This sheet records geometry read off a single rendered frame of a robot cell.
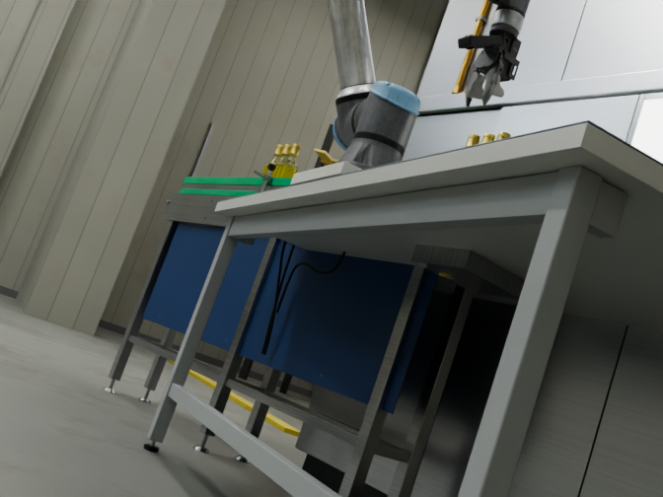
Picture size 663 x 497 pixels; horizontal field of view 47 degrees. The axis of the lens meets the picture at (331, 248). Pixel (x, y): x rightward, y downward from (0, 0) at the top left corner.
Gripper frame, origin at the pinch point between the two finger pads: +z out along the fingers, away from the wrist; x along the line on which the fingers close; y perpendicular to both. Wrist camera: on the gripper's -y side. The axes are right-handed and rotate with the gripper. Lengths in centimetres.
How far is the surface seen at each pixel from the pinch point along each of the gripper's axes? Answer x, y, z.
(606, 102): -7.7, 37.9, -17.6
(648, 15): -10, 41, -45
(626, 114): -15.4, 38.0, -13.3
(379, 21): 674, 387, -365
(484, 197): -60, -45, 43
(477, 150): -60, -49, 38
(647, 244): -71, -20, 40
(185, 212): 157, 6, 34
